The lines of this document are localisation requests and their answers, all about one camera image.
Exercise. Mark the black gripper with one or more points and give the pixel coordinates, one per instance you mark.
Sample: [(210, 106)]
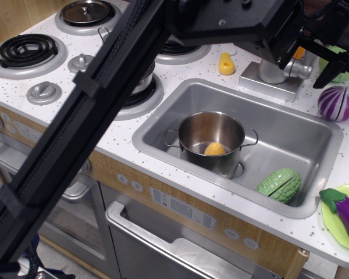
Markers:
[(327, 22)]

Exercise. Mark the silver faucet lever handle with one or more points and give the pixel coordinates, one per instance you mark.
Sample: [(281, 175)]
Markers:
[(309, 58)]

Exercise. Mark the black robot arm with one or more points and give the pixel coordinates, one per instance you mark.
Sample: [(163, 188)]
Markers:
[(96, 117)]

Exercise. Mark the green toy cabbage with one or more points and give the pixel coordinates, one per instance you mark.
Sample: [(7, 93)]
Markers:
[(341, 77)]

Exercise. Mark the purple white toy onion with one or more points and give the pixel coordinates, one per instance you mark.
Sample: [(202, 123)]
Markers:
[(333, 103)]

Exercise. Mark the silver toy faucet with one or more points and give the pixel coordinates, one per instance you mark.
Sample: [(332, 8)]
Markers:
[(266, 78)]

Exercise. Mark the silver toy sink basin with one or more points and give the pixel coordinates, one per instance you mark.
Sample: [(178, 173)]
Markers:
[(276, 137)]

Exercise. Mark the yellow toy pear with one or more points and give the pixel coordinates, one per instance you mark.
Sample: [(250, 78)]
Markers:
[(226, 66)]

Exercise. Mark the green toy bitter melon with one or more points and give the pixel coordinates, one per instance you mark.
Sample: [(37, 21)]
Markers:
[(280, 185)]

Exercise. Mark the purple toy eggplant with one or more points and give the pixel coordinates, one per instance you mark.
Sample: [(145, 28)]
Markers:
[(338, 203)]

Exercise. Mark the yellow toy corn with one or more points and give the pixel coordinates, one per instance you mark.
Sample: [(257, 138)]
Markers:
[(214, 149)]

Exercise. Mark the stainless steel pot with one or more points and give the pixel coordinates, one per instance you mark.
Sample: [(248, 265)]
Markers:
[(198, 130)]

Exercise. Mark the light green plate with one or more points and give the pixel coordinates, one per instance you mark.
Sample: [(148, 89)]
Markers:
[(333, 222)]

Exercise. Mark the lidded steel saucepan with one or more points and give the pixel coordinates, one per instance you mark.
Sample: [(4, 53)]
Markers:
[(145, 80)]

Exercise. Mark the grey stove knob rear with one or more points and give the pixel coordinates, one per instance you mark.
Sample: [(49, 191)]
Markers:
[(79, 63)]

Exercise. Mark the grey stove knob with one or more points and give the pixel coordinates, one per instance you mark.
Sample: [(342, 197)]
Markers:
[(79, 63), (44, 93)]

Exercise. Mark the steel lid on burner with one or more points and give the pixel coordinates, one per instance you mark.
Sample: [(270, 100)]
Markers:
[(84, 12)]

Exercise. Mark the silver dishwasher door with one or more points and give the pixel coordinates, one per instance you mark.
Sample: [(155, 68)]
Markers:
[(150, 245)]

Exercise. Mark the grey oven dial right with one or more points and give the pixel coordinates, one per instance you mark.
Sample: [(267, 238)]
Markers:
[(86, 166)]

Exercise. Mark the grey stove knob front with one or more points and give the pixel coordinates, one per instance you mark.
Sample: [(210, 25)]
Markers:
[(44, 93)]

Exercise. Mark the silver oven door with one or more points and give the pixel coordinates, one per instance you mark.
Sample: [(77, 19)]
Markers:
[(77, 227)]

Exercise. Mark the black coil burner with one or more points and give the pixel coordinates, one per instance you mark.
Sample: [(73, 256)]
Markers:
[(27, 50)]

